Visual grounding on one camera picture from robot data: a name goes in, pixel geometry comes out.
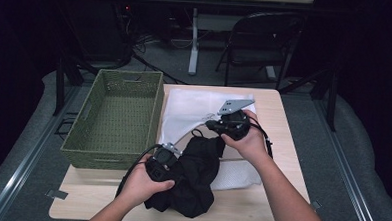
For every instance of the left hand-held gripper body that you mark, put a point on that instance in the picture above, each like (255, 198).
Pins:
(163, 162)

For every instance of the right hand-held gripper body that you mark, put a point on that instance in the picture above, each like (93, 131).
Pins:
(235, 125)

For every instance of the white mesh laundry bag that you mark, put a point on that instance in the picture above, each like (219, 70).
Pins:
(187, 113)

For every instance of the black garment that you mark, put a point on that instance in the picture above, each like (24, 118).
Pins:
(194, 177)

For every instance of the green woven basket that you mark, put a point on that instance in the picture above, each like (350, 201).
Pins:
(116, 120)

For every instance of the person's right hand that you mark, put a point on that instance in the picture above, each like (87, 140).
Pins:
(252, 146)

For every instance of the person's left hand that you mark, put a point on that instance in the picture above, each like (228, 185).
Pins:
(137, 184)

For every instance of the black folding chair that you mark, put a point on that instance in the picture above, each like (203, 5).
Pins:
(259, 56)

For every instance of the white desk leg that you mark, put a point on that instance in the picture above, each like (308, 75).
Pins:
(193, 50)

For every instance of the black metal stand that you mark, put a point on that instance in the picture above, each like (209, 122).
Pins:
(60, 84)
(332, 103)

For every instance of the metal table clip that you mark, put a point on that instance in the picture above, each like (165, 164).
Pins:
(316, 205)
(56, 194)

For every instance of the metal floor rail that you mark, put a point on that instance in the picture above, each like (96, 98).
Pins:
(345, 170)
(32, 156)

